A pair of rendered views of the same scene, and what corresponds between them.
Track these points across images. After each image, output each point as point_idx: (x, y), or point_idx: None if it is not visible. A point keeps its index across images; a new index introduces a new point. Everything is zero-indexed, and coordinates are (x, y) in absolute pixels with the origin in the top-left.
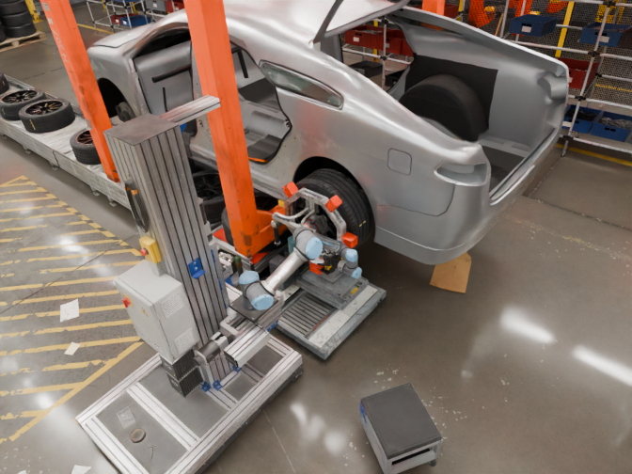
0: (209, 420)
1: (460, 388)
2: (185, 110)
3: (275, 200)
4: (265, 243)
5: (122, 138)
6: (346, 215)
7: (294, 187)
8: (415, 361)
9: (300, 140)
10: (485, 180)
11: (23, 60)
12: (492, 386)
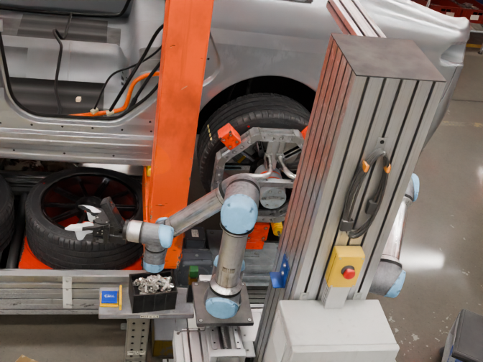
0: None
1: (449, 299)
2: (365, 20)
3: (90, 178)
4: None
5: (409, 76)
6: None
7: (236, 131)
8: (393, 298)
9: (225, 59)
10: (462, 57)
11: None
12: (463, 281)
